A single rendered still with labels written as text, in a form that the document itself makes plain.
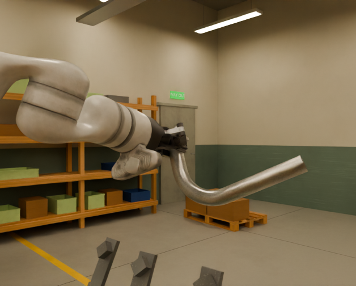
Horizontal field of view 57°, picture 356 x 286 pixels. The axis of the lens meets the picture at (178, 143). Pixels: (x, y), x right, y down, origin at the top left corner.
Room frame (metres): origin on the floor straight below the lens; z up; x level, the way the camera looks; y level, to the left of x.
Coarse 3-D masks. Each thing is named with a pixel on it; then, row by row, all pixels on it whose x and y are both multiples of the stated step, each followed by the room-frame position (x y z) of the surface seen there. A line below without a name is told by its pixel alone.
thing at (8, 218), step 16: (16, 96) 4.44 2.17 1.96; (112, 96) 5.59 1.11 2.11; (128, 96) 5.80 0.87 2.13; (0, 128) 4.42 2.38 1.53; (16, 128) 4.55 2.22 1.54; (80, 144) 5.12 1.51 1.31; (80, 160) 5.12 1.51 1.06; (0, 176) 4.36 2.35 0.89; (16, 176) 4.52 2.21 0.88; (32, 176) 4.68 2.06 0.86; (48, 176) 4.78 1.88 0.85; (64, 176) 4.94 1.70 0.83; (80, 176) 5.07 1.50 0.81; (96, 176) 5.26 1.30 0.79; (80, 192) 5.12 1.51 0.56; (96, 192) 5.63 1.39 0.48; (112, 192) 5.60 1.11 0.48; (128, 192) 5.91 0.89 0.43; (144, 192) 6.02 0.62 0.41; (0, 208) 4.74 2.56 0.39; (16, 208) 4.62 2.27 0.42; (32, 208) 4.69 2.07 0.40; (48, 208) 5.15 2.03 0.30; (64, 208) 4.99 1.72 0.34; (80, 208) 5.12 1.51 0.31; (96, 208) 5.35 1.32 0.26; (112, 208) 5.46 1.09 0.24; (128, 208) 5.68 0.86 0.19; (0, 224) 4.35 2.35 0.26; (16, 224) 4.45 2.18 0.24; (32, 224) 4.57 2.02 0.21; (80, 224) 5.12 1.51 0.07
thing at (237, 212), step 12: (192, 204) 5.71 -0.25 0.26; (228, 204) 5.03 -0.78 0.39; (240, 204) 5.06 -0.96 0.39; (192, 216) 5.82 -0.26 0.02; (216, 216) 5.23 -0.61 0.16; (228, 216) 5.03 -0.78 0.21; (240, 216) 5.06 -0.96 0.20; (252, 216) 5.32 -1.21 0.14; (264, 216) 5.38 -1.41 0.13; (228, 228) 5.05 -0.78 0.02
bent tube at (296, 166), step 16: (176, 160) 0.67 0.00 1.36; (288, 160) 0.57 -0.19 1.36; (176, 176) 0.66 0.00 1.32; (256, 176) 0.58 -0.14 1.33; (272, 176) 0.57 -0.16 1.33; (288, 176) 0.56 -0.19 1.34; (192, 192) 0.63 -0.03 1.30; (208, 192) 0.62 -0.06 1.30; (224, 192) 0.60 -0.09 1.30; (240, 192) 0.59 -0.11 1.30
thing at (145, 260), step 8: (144, 256) 0.74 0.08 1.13; (152, 256) 0.74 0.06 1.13; (136, 264) 0.73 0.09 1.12; (144, 264) 0.72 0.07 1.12; (152, 264) 0.73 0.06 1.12; (136, 272) 0.72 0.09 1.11; (144, 272) 0.73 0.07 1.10; (152, 272) 0.73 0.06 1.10; (136, 280) 0.74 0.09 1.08; (144, 280) 0.73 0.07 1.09
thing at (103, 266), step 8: (112, 240) 0.86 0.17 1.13; (96, 248) 0.86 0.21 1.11; (104, 248) 0.84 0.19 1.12; (112, 248) 0.85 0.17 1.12; (104, 256) 0.84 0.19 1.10; (112, 256) 0.84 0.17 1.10; (96, 264) 0.86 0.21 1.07; (104, 264) 0.84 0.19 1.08; (96, 272) 0.84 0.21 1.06; (104, 272) 0.83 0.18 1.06; (96, 280) 0.83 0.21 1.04; (104, 280) 0.82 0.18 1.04
